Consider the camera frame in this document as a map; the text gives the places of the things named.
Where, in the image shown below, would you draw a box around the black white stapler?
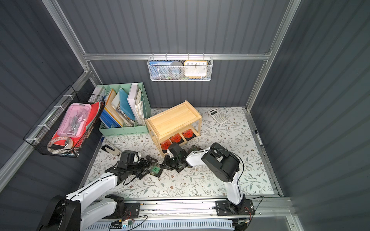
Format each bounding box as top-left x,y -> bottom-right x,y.
101,144 -> 121,157

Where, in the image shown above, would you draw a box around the white calculator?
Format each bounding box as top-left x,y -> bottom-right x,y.
207,108 -> 228,125

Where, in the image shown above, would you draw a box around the green tea bag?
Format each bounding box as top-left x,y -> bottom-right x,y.
149,164 -> 163,178

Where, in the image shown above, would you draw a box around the black wire basket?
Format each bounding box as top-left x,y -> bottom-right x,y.
24,86 -> 105,158

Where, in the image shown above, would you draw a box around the red tea bag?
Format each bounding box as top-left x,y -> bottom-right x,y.
182,129 -> 196,141
160,140 -> 172,153
170,133 -> 185,145

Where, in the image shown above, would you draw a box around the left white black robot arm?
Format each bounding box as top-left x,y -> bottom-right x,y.
37,150 -> 158,231

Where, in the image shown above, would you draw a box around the clear tape roll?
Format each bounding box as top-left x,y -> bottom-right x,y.
47,137 -> 74,155

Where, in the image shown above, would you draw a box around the grey tape roll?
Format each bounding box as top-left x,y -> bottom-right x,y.
168,61 -> 184,80

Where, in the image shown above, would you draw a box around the wooden two-tier shelf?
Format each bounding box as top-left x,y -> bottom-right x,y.
145,101 -> 202,157

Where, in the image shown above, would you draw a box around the white wire wall basket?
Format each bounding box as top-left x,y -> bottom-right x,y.
147,56 -> 214,82

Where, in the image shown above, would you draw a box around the loose paper stack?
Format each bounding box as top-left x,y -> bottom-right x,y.
135,89 -> 144,118

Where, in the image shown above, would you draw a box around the floral table mat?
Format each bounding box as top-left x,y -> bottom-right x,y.
104,107 -> 276,199

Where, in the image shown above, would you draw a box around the black marker pen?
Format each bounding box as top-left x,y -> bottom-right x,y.
254,130 -> 263,146

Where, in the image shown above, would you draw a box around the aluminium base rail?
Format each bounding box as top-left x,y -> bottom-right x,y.
125,196 -> 296,219

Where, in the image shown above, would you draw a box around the blue books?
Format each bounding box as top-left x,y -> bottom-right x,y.
100,109 -> 121,129

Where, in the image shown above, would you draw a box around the yellow white clock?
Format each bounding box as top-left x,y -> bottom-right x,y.
184,60 -> 208,78

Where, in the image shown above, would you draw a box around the teal folder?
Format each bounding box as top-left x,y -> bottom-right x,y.
119,89 -> 135,121

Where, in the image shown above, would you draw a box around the green file organizer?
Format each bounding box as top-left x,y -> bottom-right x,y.
93,82 -> 151,137

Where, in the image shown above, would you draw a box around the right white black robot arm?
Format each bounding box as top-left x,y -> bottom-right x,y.
160,142 -> 255,218

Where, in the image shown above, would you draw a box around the blue box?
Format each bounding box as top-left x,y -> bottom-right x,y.
148,61 -> 172,80

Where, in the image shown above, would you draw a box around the white binder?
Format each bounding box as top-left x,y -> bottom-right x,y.
127,83 -> 139,119

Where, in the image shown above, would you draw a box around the red folder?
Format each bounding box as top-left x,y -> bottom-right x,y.
52,102 -> 101,148

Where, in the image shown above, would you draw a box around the pink plastic case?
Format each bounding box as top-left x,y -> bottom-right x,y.
56,103 -> 92,138

